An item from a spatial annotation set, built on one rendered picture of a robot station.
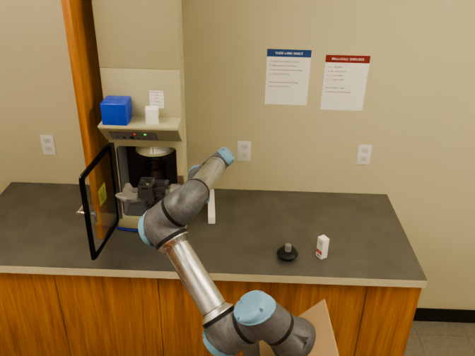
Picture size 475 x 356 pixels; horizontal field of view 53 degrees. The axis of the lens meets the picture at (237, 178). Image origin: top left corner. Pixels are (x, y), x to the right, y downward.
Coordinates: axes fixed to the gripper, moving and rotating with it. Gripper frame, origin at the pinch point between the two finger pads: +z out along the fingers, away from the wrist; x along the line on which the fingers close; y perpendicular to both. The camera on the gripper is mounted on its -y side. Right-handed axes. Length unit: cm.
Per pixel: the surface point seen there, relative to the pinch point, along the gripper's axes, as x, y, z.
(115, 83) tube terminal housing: -27.7, 36.3, 3.6
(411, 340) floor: -45, -129, -154
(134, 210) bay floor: -29.7, -26.8, 2.0
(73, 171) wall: -70, -29, 43
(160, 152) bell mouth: -29.2, 4.9, -12.4
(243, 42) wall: -70, 43, -48
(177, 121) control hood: -21.8, 22.8, -21.4
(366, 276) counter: 5, -34, -101
